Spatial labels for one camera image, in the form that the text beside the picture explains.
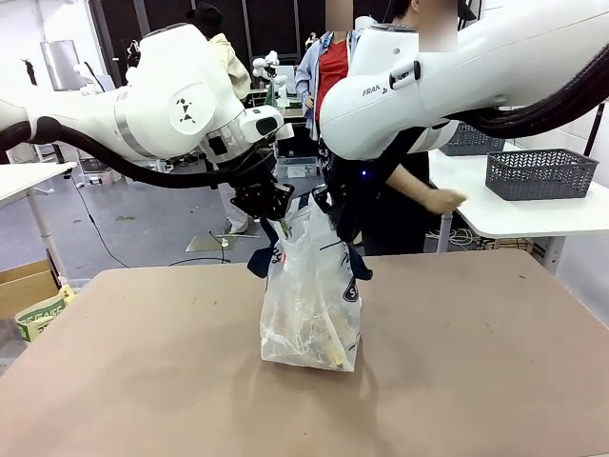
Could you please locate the grey computer monitor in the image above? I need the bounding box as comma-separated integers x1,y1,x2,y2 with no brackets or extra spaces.
40,40,80,91

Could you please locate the black slanted pole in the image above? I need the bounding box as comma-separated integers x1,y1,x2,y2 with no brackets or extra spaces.
583,102,608,156

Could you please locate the white cables bundle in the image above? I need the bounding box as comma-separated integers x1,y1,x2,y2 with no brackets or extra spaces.
427,228,491,248

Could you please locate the clear plastic storage box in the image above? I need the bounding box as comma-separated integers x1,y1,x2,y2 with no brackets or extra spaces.
275,155,319,180

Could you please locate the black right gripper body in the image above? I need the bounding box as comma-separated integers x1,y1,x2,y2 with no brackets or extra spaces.
332,159,383,242

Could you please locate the white side table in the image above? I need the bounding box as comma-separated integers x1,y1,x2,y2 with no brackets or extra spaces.
427,142,609,277

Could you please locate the person in black shirt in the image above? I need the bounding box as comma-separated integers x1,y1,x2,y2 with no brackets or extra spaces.
323,0,458,256

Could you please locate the brown cardboard box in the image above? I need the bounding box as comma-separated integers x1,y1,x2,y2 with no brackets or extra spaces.
0,259,61,320

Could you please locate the small white background robot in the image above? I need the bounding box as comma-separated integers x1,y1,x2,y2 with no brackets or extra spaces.
251,50,289,106

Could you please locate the person's right forearm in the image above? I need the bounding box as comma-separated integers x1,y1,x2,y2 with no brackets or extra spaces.
385,167,439,207

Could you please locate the person's right hand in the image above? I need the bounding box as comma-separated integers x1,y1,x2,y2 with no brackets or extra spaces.
422,189,467,215

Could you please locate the person in red shirt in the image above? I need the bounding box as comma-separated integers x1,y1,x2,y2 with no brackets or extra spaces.
294,0,356,142

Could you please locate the translucent white shopping bag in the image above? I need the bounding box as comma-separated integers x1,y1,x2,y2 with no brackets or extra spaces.
246,192,375,373

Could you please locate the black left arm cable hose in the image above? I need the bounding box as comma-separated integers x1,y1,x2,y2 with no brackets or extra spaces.
0,116,267,189

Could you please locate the wooden framed workbench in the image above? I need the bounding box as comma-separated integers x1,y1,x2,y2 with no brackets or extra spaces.
246,88,305,120

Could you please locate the metal floor base plate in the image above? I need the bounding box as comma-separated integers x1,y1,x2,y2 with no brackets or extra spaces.
185,232,239,253

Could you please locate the grey plastic mesh basket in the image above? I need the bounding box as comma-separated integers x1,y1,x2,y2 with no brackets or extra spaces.
437,121,506,157
485,148,599,201

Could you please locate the white height-adjustable desk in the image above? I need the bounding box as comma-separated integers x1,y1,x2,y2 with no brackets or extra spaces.
0,161,77,287

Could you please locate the green and white carton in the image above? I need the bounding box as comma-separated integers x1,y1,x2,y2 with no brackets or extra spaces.
13,285,76,344

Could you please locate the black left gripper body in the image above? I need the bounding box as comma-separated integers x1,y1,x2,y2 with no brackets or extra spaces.
227,151,281,197

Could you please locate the person in beige hoodie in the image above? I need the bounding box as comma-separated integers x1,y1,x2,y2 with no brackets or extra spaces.
185,2,253,234

